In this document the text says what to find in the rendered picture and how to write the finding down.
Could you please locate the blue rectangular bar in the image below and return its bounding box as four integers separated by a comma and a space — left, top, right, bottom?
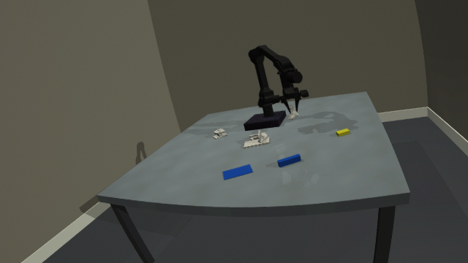
277, 154, 301, 167

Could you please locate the blue flat rectangular plate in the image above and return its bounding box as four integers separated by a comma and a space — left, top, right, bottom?
222, 164, 253, 180

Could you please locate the yellow rectangular block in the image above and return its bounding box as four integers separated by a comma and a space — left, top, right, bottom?
336, 129, 350, 137

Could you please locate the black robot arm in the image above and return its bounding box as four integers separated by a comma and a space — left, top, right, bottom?
249, 45, 303, 118

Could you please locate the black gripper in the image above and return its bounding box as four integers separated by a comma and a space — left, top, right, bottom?
272, 83, 309, 114

